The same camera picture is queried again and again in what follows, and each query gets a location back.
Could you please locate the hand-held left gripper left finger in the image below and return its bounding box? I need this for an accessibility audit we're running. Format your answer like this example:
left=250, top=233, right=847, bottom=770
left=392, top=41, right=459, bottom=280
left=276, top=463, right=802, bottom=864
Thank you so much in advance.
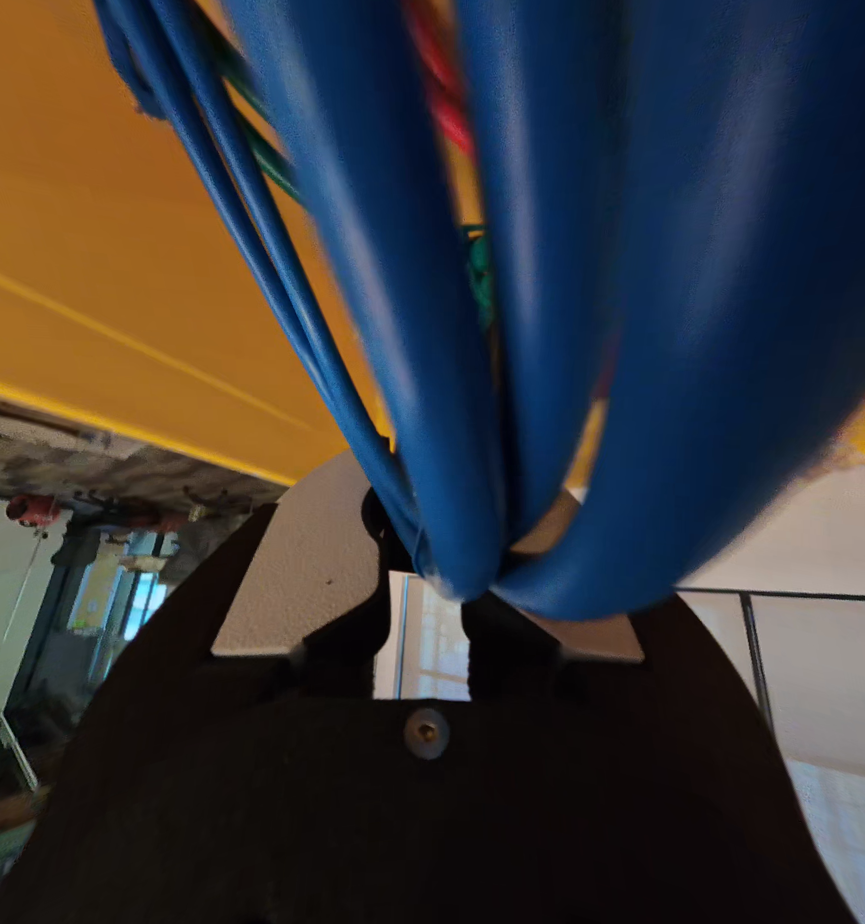
left=210, top=451, right=395, bottom=659

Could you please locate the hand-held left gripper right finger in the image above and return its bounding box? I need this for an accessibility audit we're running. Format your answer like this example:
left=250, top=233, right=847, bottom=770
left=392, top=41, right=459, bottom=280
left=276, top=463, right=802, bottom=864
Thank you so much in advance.
left=463, top=592, right=647, bottom=664

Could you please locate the blue ethernet cable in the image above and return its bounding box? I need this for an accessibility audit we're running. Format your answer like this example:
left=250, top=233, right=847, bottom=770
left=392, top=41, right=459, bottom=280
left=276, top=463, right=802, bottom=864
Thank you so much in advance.
left=93, top=0, right=865, bottom=623

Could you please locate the green ethernet cable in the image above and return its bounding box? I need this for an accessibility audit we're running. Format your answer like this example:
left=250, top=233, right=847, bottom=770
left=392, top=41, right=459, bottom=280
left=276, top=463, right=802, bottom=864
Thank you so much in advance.
left=190, top=0, right=497, bottom=329

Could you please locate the yellow plastic bin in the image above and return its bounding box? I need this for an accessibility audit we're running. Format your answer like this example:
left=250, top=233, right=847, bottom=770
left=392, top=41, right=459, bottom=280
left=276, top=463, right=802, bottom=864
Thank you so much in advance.
left=0, top=0, right=865, bottom=499

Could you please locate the red ethernet cable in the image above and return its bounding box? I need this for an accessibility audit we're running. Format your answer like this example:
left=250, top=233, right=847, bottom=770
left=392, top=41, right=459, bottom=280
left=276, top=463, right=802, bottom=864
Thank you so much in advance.
left=402, top=0, right=478, bottom=160

